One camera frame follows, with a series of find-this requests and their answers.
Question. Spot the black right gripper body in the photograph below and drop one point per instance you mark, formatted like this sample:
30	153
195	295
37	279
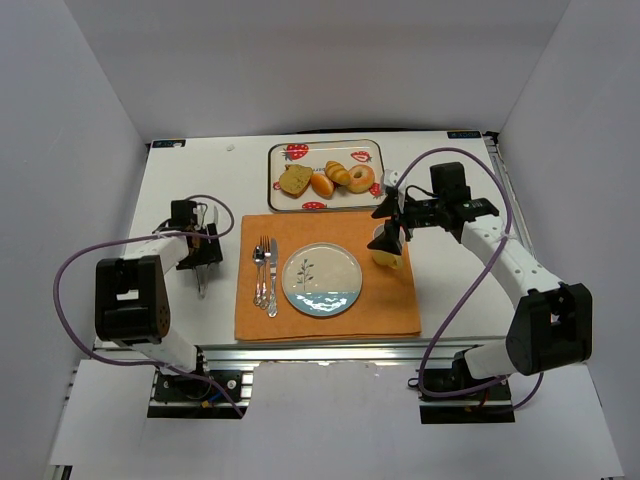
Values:
400	218

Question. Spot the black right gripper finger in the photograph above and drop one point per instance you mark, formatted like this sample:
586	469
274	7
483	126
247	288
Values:
390	239
391	205

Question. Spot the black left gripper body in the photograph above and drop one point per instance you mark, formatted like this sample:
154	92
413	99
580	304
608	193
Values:
206	255

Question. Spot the speckled toast bread slice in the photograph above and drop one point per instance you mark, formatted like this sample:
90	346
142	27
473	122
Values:
295	180

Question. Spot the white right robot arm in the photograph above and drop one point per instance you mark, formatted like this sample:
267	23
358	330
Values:
552	323

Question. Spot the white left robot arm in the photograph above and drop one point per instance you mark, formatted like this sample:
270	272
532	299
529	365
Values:
132	306

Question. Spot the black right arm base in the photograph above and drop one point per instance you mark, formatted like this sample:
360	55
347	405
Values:
450	396

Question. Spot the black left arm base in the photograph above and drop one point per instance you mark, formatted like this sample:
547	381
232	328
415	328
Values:
177	397

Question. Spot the striped croissant bread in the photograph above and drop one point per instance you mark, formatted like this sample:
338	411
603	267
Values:
337	173

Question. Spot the yellow mug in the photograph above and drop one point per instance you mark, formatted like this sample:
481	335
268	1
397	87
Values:
384	258

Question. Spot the glazed bagel donut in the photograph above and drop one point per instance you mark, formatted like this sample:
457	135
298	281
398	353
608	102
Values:
362	177

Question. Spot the silver spoon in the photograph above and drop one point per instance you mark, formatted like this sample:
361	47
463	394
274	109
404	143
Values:
259	261

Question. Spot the silver fork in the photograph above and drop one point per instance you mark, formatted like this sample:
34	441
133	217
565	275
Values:
265	244

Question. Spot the orange cloth placemat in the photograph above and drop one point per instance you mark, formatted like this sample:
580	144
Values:
387	305

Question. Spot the orange oval bun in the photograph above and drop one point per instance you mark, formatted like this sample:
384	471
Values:
322	185

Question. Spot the white and blue plate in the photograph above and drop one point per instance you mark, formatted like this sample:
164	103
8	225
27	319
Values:
322	280

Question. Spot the black corner label right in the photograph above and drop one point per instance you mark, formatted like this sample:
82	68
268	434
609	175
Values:
464	134

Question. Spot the black corner label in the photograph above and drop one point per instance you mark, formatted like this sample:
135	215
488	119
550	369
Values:
168	143
464	134

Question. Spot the silver table knife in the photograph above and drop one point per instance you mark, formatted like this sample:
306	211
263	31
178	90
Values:
272	308

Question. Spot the strawberry pattern white tray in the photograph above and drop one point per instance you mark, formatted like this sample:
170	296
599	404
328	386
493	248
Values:
315	155

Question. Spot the black corner label left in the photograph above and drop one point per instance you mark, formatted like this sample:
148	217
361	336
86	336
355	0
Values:
168	143

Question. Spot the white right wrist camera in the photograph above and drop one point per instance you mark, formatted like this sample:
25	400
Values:
390	178

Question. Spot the aluminium frame rail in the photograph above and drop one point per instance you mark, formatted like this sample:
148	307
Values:
395	350

